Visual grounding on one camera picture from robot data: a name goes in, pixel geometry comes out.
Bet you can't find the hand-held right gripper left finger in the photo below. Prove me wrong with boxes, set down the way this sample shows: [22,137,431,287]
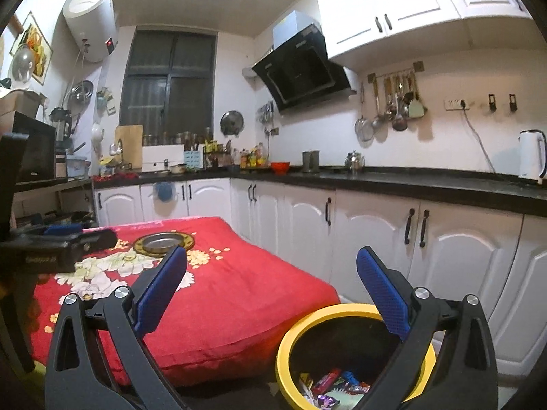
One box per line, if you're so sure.
[45,245,189,410]

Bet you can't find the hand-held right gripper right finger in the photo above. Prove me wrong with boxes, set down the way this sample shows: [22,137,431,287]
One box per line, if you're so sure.
[352,245,498,410]

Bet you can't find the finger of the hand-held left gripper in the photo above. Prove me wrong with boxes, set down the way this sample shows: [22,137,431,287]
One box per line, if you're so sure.
[70,228,118,251]
[43,223,84,236]

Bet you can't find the yellow rimmed black bin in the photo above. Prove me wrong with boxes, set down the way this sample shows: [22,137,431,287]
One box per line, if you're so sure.
[275,303,437,410]

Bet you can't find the storage shelf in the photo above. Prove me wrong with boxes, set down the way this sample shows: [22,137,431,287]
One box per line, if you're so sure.
[11,177,97,229]

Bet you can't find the gold rimmed metal plate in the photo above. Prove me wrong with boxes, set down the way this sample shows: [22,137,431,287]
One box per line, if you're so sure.
[133,231,196,258]

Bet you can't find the plastic storage container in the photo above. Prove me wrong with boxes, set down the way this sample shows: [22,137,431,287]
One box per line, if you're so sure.
[66,158,92,179]

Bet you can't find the white lower cabinets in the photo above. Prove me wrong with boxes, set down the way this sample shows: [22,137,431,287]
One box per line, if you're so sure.
[93,177,547,377]

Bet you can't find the white cabinets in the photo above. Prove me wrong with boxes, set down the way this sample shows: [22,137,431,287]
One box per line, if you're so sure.
[93,177,547,377]
[317,0,535,61]

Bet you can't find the red floral blanket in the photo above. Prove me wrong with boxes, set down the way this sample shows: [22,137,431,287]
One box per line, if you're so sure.
[32,216,342,387]

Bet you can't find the black microwave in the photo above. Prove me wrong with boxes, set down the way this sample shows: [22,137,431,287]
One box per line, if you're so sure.
[12,111,57,182]

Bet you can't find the wooden cutting board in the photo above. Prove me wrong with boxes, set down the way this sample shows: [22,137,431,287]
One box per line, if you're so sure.
[114,125,144,169]

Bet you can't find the black thermos jug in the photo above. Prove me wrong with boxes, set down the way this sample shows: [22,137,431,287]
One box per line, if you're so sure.
[50,107,72,141]

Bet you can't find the black kitchen countertop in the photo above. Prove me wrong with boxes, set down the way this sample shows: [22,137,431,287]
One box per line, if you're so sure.
[92,164,547,218]

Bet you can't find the row of windowsill jars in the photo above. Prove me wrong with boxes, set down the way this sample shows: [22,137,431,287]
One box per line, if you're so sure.
[143,130,212,146]

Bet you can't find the cardboard box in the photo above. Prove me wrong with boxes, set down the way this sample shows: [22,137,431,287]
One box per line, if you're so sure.
[0,89,47,129]

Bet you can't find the hanging sponge holder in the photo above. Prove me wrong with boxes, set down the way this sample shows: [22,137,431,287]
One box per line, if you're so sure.
[97,87,117,115]

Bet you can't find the condiment rack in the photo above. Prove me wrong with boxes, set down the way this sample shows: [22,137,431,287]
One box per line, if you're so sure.
[204,139,234,167]

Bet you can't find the group of condiment bottles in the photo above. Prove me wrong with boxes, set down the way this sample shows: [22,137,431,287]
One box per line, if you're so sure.
[240,145,269,168]

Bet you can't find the round metal strainer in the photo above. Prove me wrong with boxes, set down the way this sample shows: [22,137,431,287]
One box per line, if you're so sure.
[354,116,374,141]

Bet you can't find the large metal bowl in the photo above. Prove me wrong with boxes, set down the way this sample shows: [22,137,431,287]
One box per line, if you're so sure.
[9,47,36,84]

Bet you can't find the dark kitchen window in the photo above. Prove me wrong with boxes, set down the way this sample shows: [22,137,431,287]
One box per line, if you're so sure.
[119,30,218,146]

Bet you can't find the round pan lid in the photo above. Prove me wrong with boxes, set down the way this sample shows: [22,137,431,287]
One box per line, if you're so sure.
[220,110,244,135]

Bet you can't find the row of hanging metal utensils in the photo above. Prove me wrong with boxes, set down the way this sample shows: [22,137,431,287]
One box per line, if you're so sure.
[374,72,417,132]

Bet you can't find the white electric kettle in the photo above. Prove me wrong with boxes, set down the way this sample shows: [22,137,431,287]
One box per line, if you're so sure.
[518,129,547,180]

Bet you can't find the hanging kitchen gadgets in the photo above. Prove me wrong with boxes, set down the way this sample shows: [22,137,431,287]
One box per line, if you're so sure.
[256,101,275,125]

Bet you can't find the white water heater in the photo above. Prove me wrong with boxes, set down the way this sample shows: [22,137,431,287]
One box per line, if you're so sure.
[63,0,119,64]

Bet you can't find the black range hood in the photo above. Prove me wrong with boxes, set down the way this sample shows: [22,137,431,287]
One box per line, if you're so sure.
[243,10,357,114]

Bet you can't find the white upper cabinets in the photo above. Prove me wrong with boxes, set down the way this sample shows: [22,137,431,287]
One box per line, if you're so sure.
[317,0,535,61]

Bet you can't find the fruit wall picture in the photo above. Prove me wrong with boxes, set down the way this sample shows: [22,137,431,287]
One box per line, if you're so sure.
[9,11,54,85]

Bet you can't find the black power cable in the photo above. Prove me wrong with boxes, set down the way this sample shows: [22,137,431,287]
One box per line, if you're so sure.
[462,109,520,176]

